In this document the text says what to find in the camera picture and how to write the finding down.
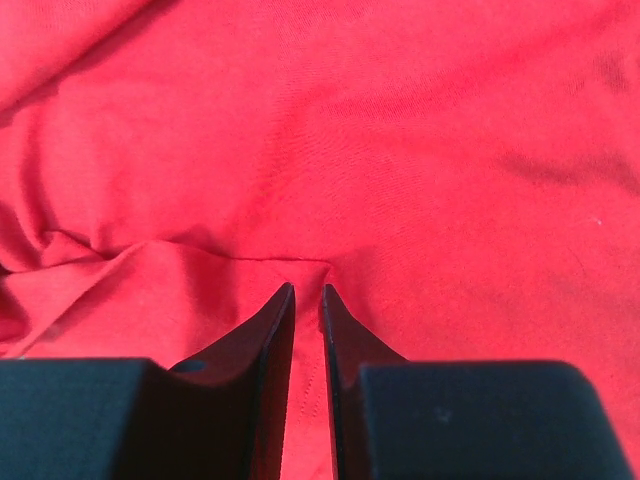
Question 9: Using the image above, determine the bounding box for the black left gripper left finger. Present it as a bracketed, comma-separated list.
[1, 284, 295, 479]

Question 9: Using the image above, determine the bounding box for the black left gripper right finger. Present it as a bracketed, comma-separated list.
[322, 285, 633, 479]

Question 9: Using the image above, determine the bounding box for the red t shirt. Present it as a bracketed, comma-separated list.
[1, 1, 639, 479]

